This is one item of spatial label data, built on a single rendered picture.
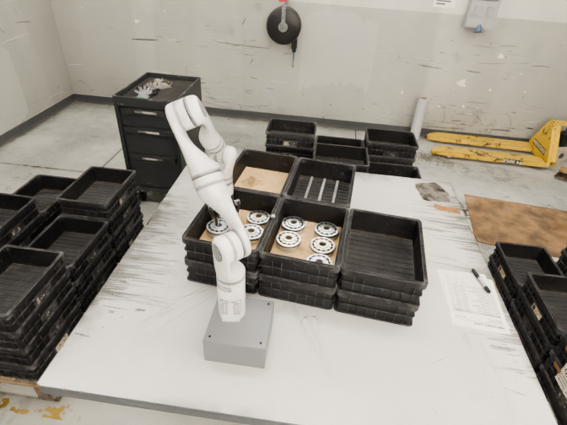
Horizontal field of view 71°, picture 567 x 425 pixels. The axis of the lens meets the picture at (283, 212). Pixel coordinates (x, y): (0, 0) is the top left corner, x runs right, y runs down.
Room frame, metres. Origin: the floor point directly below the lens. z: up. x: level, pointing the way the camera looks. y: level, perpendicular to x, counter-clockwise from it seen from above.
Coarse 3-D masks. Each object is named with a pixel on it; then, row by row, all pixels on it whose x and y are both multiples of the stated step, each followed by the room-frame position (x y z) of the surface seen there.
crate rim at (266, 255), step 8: (296, 200) 1.45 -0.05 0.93; (304, 200) 1.46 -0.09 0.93; (280, 208) 1.38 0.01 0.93; (344, 208) 1.42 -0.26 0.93; (272, 224) 1.27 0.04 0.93; (344, 224) 1.30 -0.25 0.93; (344, 232) 1.25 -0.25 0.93; (264, 240) 1.16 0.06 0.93; (344, 240) 1.19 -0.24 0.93; (264, 256) 1.08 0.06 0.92; (272, 256) 1.08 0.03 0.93; (280, 256) 1.08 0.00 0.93; (288, 256) 1.08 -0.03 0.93; (296, 264) 1.06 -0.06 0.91; (304, 264) 1.06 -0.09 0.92; (312, 264) 1.05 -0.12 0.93; (320, 264) 1.05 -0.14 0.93; (328, 264) 1.05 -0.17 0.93; (336, 272) 1.04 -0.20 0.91
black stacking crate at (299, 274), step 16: (288, 208) 1.46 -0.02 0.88; (304, 208) 1.45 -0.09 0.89; (320, 208) 1.43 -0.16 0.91; (336, 208) 1.42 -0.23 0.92; (336, 224) 1.42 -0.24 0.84; (272, 240) 1.25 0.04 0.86; (336, 256) 1.22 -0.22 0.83; (272, 272) 1.08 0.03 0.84; (288, 272) 1.08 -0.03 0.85; (304, 272) 1.07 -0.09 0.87; (320, 272) 1.06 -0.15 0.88
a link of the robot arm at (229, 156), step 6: (228, 150) 1.31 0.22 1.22; (234, 150) 1.32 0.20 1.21; (222, 156) 1.30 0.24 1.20; (228, 156) 1.30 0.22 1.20; (234, 156) 1.31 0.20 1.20; (228, 162) 1.30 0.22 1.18; (234, 162) 1.32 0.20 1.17; (222, 168) 1.33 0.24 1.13; (228, 168) 1.30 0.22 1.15; (228, 174) 1.31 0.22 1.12; (228, 180) 1.31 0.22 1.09
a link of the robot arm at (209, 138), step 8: (192, 96) 1.13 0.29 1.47; (184, 104) 1.11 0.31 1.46; (192, 104) 1.10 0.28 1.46; (200, 104) 1.13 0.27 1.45; (192, 112) 1.09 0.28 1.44; (200, 112) 1.10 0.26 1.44; (192, 120) 1.09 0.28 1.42; (200, 120) 1.10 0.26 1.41; (208, 120) 1.16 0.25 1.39; (200, 128) 1.22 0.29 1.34; (208, 128) 1.16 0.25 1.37; (200, 136) 1.21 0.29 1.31; (208, 136) 1.19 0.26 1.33; (216, 136) 1.22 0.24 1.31; (208, 144) 1.21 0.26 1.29; (216, 144) 1.23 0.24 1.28
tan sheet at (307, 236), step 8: (312, 224) 1.42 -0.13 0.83; (280, 232) 1.35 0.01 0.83; (304, 232) 1.36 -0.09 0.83; (312, 232) 1.36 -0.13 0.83; (304, 240) 1.30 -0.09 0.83; (336, 240) 1.32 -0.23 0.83; (272, 248) 1.24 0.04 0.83; (304, 248) 1.25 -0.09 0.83; (336, 248) 1.27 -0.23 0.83; (296, 256) 1.20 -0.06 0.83; (304, 256) 1.20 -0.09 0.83
